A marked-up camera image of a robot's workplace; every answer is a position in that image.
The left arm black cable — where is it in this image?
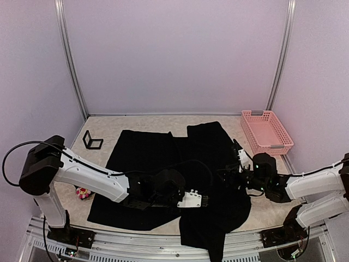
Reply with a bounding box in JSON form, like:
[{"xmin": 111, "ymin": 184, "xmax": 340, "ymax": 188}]
[{"xmin": 2, "ymin": 140, "xmax": 214, "ymax": 189}]

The pink plastic basket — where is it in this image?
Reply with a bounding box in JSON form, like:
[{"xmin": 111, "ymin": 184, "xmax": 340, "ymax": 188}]
[{"xmin": 240, "ymin": 110, "xmax": 294, "ymax": 156}]

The flower brooch near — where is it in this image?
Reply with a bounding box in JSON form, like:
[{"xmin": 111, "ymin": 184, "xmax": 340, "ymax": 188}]
[{"xmin": 76, "ymin": 187, "xmax": 92, "ymax": 200}]

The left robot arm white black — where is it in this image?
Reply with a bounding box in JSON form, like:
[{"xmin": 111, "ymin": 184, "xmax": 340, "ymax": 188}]
[{"xmin": 19, "ymin": 135, "xmax": 191, "ymax": 248}]

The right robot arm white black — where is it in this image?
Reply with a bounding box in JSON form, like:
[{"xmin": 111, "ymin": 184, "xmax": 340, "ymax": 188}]
[{"xmin": 218, "ymin": 150, "xmax": 348, "ymax": 248}]

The front aluminium rail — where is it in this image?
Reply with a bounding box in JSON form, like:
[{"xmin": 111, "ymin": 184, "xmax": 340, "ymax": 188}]
[{"xmin": 16, "ymin": 215, "xmax": 335, "ymax": 262}]

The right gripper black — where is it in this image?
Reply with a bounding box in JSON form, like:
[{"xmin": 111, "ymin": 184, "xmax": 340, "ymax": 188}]
[{"xmin": 215, "ymin": 163, "xmax": 269, "ymax": 193}]

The left aluminium frame post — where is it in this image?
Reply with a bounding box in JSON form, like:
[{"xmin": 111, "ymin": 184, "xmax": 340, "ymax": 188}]
[{"xmin": 55, "ymin": 0, "xmax": 89, "ymax": 121}]

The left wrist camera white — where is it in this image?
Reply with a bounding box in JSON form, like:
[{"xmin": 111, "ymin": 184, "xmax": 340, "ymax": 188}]
[{"xmin": 177, "ymin": 189, "xmax": 209, "ymax": 209}]

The black brooch stand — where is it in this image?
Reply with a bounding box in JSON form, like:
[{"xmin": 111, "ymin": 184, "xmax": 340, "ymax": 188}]
[{"xmin": 82, "ymin": 130, "xmax": 104, "ymax": 150}]

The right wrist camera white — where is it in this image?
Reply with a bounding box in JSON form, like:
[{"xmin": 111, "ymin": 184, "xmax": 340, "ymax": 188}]
[{"xmin": 232, "ymin": 139, "xmax": 251, "ymax": 173}]

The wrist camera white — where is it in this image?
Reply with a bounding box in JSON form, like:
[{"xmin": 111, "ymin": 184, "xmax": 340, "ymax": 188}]
[
  {"xmin": 232, "ymin": 139, "xmax": 251, "ymax": 173},
  {"xmin": 177, "ymin": 189, "xmax": 209, "ymax": 209}
]

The right aluminium frame post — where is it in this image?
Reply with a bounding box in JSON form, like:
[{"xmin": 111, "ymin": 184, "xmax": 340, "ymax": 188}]
[{"xmin": 266, "ymin": 0, "xmax": 297, "ymax": 111}]

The aluminium frame post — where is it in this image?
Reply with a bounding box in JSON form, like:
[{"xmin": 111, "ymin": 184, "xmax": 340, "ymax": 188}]
[
  {"xmin": 55, "ymin": 0, "xmax": 89, "ymax": 121},
  {"xmin": 266, "ymin": 0, "xmax": 297, "ymax": 111}
]

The black t-shirt blue logo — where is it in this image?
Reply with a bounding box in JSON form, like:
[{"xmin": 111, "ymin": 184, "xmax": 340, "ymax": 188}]
[{"xmin": 88, "ymin": 122, "xmax": 251, "ymax": 261}]

